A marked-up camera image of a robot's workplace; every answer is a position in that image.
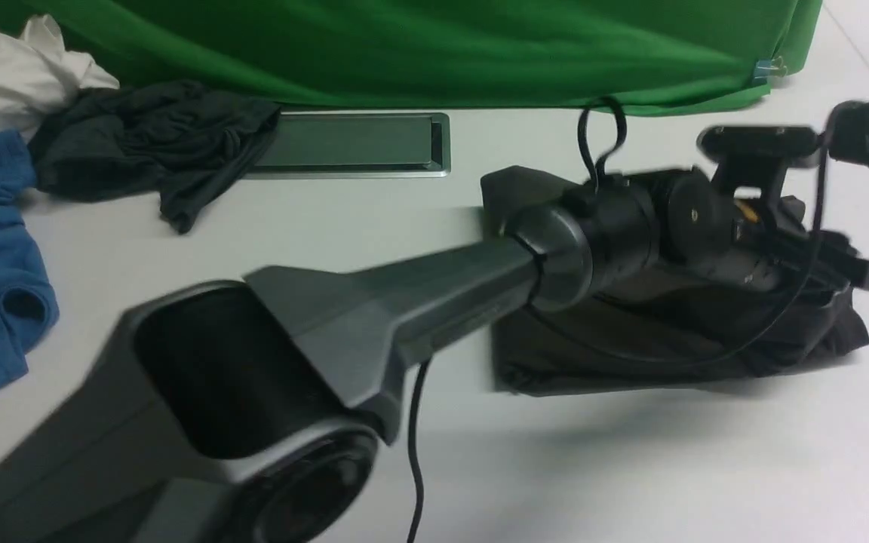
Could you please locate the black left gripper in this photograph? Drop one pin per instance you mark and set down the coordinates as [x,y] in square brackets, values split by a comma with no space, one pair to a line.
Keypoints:
[765,248]

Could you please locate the green backdrop cloth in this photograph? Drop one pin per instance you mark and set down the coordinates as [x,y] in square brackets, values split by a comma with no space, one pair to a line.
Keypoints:
[657,58]

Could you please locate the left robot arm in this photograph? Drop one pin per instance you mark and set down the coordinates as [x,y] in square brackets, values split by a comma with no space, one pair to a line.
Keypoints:
[253,410]

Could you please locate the gray table cable hatch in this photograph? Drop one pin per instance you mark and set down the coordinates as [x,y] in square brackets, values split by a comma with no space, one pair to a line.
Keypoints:
[357,145]

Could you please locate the dark teal crumpled shirt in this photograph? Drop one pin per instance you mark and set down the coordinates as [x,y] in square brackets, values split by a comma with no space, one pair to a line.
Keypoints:
[185,141]

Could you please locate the blue binder clip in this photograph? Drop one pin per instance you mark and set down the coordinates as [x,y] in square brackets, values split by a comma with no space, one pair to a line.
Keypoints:
[767,71]

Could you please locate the dark gray long-sleeve shirt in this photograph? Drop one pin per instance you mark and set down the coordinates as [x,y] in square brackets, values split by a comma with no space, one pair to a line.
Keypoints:
[621,308]

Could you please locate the white crumpled shirt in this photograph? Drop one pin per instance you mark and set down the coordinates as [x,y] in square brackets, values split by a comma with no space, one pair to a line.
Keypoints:
[39,76]

